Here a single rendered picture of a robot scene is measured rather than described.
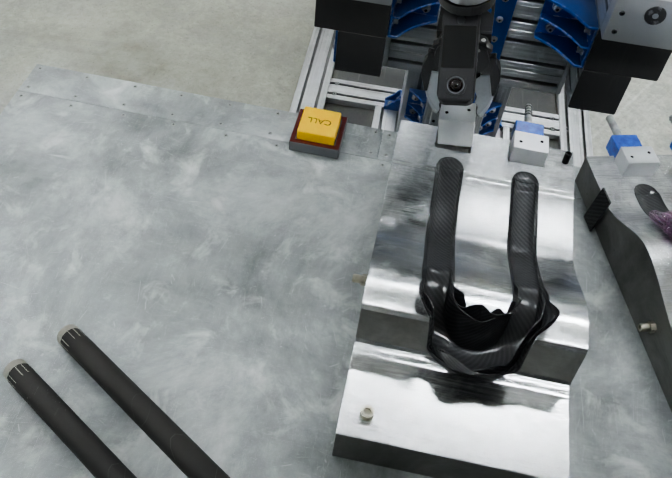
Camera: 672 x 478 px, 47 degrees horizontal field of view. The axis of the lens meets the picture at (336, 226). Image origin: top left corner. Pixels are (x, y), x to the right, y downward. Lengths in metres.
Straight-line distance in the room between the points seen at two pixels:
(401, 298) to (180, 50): 1.96
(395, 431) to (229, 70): 1.92
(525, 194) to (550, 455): 0.38
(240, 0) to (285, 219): 1.92
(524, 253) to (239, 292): 0.38
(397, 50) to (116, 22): 1.51
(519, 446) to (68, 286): 0.61
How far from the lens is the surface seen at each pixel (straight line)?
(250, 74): 2.63
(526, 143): 1.13
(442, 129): 1.11
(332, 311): 1.03
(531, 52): 1.56
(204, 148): 1.23
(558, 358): 0.93
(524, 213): 1.09
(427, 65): 1.04
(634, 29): 1.40
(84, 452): 0.90
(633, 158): 1.23
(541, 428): 0.93
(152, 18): 2.89
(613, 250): 1.17
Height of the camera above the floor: 1.66
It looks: 50 degrees down
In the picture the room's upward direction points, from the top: 7 degrees clockwise
